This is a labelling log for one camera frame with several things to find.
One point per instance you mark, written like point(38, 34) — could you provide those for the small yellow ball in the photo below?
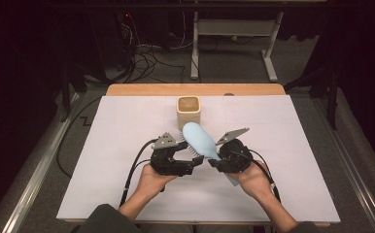
point(234, 38)

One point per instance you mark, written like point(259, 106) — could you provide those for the person's left hand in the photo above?
point(153, 183)

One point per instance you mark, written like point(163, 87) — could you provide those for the white metal desk frame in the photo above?
point(234, 27)

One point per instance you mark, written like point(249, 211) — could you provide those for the light blue hairbrush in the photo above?
point(198, 137)

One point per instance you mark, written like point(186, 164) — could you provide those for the black metal stand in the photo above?
point(332, 97)
point(66, 93)

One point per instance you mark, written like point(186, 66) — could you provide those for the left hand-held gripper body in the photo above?
point(163, 163)

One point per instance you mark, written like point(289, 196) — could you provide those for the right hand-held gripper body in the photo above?
point(237, 157)

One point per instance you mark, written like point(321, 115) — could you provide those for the aluminium floor rail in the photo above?
point(33, 171)
point(350, 161)

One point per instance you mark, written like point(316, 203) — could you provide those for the cream square cup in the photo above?
point(188, 115)

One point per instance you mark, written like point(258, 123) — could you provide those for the person's dark sleeve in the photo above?
point(303, 228)
point(108, 221)

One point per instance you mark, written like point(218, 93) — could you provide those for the person's left dark sleeve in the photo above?
point(108, 221)

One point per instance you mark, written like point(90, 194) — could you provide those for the white table cover sheet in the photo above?
point(111, 145)

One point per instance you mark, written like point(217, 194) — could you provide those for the person's right dark sleeve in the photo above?
point(303, 228)

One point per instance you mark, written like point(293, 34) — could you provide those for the person's right hand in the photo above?
point(255, 183)

